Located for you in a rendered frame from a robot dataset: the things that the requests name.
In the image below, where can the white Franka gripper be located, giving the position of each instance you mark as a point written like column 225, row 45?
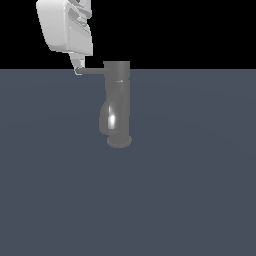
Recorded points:
column 63, row 26

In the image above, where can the grey faucet body with spout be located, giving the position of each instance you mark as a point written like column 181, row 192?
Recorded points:
column 116, row 110

